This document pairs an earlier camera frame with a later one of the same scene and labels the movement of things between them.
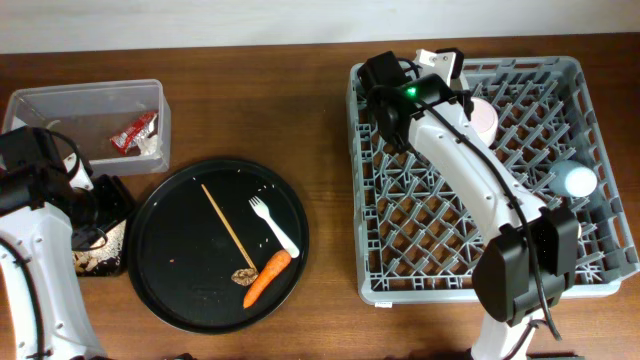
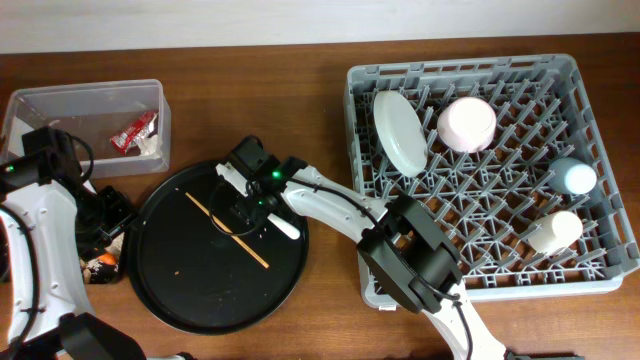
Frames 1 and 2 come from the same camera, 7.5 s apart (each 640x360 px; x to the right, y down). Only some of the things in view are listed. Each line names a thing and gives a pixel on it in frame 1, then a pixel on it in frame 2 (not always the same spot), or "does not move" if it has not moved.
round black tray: x=184 y=254 does not move
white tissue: x=149 y=146 does not move
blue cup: x=572 y=178 does not move
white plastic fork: x=286 y=242 -> x=291 y=231
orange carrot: x=274 y=265 -> x=107 y=258
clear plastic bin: x=122 y=128 does not move
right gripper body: x=463 y=97 -> x=252 y=206
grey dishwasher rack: x=418 y=238 does not move
